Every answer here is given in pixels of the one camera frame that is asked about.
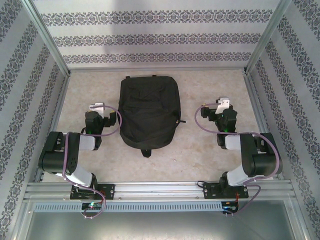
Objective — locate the black backpack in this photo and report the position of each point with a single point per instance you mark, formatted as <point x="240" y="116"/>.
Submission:
<point x="150" y="112"/>

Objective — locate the aluminium mounting rail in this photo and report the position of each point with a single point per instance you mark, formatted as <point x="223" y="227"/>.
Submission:
<point x="160" y="191"/>

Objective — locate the grey metal tray sheet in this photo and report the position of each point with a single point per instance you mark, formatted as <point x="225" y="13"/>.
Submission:
<point x="160" y="227"/>

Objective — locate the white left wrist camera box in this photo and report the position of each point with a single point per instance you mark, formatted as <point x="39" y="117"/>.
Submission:
<point x="100" y="111"/>

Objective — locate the aluminium frame post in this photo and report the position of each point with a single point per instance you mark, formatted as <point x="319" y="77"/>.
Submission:
<point x="267" y="37"/>
<point x="48" y="37"/>

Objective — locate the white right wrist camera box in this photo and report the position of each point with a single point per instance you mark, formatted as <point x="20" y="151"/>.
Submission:
<point x="223" y="105"/>

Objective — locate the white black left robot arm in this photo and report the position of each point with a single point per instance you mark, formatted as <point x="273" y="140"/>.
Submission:
<point x="57" y="152"/>

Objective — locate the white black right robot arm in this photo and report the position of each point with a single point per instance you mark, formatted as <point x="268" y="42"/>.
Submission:
<point x="262" y="160"/>

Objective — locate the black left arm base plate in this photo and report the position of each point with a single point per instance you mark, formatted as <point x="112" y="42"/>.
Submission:
<point x="108" y="191"/>

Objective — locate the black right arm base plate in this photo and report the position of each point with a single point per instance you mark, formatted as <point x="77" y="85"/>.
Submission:
<point x="208" y="191"/>

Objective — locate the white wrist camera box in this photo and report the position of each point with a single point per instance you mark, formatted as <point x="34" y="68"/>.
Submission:
<point x="100" y="111"/>
<point x="223" y="105"/>

